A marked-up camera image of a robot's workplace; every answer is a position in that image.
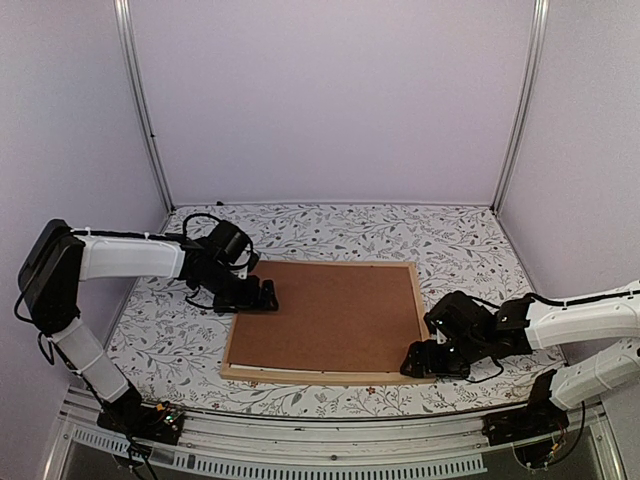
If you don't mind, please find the light wooden picture frame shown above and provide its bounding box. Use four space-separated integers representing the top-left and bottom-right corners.
219 259 437 386

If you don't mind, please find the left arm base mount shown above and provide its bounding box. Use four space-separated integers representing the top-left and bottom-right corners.
97 384 185 446

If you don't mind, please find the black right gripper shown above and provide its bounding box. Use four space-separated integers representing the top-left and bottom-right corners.
401 334 487 380

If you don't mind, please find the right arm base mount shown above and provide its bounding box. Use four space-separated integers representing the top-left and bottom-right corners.
482 370 569 469

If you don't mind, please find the left aluminium corner post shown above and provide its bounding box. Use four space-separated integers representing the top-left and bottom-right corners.
113 0 175 214

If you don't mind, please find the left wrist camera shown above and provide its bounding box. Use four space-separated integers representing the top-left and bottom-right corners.
205 220 260 273

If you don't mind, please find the red forest landscape photo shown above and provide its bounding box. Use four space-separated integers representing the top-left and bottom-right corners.
229 363 398 375

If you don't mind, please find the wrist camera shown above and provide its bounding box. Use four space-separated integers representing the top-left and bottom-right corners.
205 220 260 273
423 291 495 346

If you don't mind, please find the aluminium front rail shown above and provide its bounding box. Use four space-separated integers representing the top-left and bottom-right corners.
43 388 627 479

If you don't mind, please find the right aluminium corner post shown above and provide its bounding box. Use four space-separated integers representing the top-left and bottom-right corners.
491 0 550 216

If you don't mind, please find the brown backing board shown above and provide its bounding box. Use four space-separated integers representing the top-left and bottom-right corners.
228 263 429 374

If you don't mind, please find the floral patterned table mat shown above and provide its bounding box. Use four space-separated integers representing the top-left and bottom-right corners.
106 205 564 418

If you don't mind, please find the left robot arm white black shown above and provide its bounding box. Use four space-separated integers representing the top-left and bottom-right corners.
14 216 279 434

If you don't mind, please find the aluminium corner post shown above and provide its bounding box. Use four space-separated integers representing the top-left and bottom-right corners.
113 0 175 214
491 0 550 216

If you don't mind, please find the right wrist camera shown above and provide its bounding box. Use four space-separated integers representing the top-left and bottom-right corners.
423 291 495 346

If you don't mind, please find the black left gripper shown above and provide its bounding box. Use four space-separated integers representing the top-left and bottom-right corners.
197 262 279 314

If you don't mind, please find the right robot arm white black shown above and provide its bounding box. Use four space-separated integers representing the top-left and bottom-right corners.
400 281 639 436

